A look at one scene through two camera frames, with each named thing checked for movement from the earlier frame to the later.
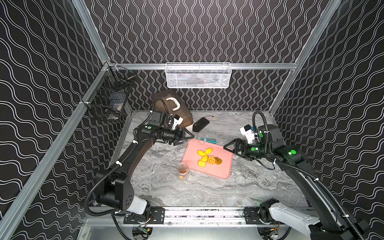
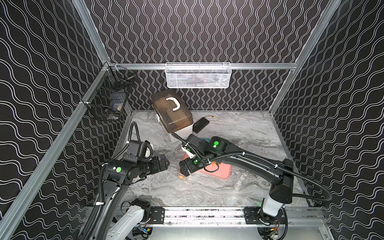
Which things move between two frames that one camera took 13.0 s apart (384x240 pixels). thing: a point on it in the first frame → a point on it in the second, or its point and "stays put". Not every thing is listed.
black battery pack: x=199 y=126 stays put
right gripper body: x=254 y=150 → x=192 y=164
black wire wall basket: x=109 y=96 stays put
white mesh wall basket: x=198 y=75 stays put
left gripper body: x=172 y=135 → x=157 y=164
